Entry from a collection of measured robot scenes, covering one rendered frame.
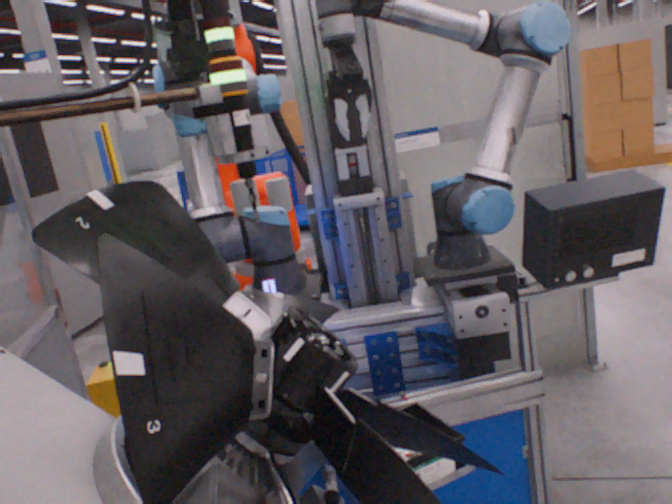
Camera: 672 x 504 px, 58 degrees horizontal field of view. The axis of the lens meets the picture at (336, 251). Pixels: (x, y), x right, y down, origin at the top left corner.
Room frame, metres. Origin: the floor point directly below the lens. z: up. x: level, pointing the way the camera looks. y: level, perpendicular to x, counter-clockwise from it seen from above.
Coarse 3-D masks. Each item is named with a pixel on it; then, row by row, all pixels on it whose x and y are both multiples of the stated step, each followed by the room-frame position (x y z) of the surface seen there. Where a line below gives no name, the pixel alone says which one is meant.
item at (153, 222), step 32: (128, 192) 0.83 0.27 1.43; (160, 192) 0.86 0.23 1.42; (64, 224) 0.73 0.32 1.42; (96, 224) 0.76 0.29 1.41; (128, 224) 0.78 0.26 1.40; (160, 224) 0.80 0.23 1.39; (192, 224) 0.83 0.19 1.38; (64, 256) 0.70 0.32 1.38; (96, 256) 0.72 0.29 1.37; (160, 256) 0.76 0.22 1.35; (192, 256) 0.78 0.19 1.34; (224, 288) 0.75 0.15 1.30
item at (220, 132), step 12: (204, 96) 0.76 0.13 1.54; (216, 96) 0.77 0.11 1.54; (204, 108) 0.76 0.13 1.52; (216, 108) 0.76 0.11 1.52; (228, 108) 0.77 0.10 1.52; (216, 120) 0.77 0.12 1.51; (228, 120) 0.78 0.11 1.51; (216, 132) 0.77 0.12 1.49; (228, 132) 0.78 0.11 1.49; (216, 144) 0.78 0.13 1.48; (228, 144) 0.77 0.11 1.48; (228, 156) 0.77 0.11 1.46; (240, 156) 0.77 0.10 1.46; (252, 156) 0.77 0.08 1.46; (264, 156) 0.78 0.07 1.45
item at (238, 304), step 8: (232, 296) 0.76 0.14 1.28; (240, 296) 0.76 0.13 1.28; (224, 304) 0.75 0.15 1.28; (232, 304) 0.75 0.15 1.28; (240, 304) 0.76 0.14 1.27; (248, 304) 0.76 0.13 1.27; (232, 312) 0.74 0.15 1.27; (240, 312) 0.75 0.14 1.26; (256, 312) 0.75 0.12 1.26; (248, 320) 0.74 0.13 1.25; (256, 320) 0.75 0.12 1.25; (264, 320) 0.75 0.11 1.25; (256, 328) 0.74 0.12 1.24; (264, 328) 0.74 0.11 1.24; (256, 336) 0.73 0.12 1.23
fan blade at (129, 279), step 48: (144, 288) 0.49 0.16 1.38; (192, 288) 0.55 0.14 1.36; (144, 336) 0.46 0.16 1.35; (192, 336) 0.51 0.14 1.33; (240, 336) 0.59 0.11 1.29; (144, 384) 0.43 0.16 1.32; (192, 384) 0.49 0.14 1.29; (240, 384) 0.57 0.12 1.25; (144, 432) 0.41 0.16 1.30; (192, 432) 0.47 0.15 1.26; (240, 432) 0.56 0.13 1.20; (144, 480) 0.38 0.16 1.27
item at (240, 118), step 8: (232, 96) 0.79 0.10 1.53; (240, 96) 0.79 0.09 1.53; (232, 104) 0.79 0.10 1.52; (240, 104) 0.79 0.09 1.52; (232, 112) 0.79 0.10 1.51; (240, 112) 0.79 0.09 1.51; (248, 112) 0.80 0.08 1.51; (232, 120) 0.79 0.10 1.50; (240, 120) 0.79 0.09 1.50; (248, 120) 0.80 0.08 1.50; (232, 128) 0.79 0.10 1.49; (240, 128) 0.79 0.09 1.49; (248, 128) 0.79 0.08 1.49; (240, 136) 0.79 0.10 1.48; (248, 136) 0.79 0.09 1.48; (240, 144) 0.79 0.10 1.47; (248, 144) 0.79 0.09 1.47; (240, 168) 0.79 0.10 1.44; (248, 168) 0.79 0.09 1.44; (256, 168) 0.80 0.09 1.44; (240, 176) 0.80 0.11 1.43; (248, 176) 0.79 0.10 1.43
